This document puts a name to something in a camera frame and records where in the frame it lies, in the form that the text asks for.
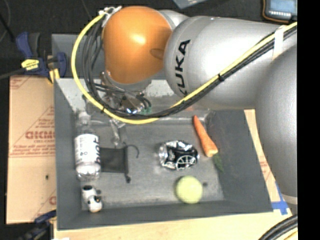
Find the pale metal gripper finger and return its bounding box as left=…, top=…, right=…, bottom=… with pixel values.
left=115, top=119, right=126, bottom=146
left=109, top=118, right=118, bottom=147

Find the clear plastic bottle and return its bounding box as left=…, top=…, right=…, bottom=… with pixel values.
left=74, top=111, right=102, bottom=181

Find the grey metal bin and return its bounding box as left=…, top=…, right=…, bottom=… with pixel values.
left=51, top=33, right=274, bottom=230

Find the crumpled silver and black packet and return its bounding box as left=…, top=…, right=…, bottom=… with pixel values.
left=158, top=140, right=200, bottom=171

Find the white and black toy animal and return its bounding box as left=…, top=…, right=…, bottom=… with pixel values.
left=80, top=184, right=104, bottom=213

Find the orange toy carrot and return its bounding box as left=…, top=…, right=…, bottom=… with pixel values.
left=191, top=114, right=225, bottom=174

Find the yellow-green tennis ball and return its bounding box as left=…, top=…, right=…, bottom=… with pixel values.
left=174, top=175, right=204, bottom=205

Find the brown cardboard board red print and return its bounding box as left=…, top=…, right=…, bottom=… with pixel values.
left=5, top=75, right=293, bottom=225

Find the black drawstring pouch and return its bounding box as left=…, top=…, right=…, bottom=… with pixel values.
left=99, top=144, right=140, bottom=184

